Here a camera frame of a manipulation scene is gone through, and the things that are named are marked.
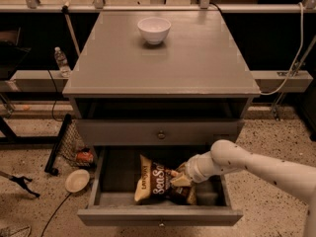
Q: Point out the brown sea salt chip bag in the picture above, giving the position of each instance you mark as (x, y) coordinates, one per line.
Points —
(155, 182)

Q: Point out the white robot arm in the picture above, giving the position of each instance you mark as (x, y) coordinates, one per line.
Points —
(225, 156)

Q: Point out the round brass drawer knob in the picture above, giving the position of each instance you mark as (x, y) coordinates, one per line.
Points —
(161, 134)

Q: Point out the grey wooden drawer cabinet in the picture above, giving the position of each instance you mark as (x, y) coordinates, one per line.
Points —
(196, 73)

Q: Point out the orange can on floor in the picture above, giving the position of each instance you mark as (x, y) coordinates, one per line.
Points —
(84, 157)

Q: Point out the small beige plate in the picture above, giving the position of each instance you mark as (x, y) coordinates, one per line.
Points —
(77, 181)

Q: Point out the black pole with net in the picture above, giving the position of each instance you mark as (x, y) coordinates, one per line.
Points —
(53, 154)

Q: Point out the white ceramic bowl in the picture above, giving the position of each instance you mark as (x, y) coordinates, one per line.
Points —
(154, 29)

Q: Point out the clear plastic water bottle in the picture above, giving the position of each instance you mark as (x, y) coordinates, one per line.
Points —
(62, 62)

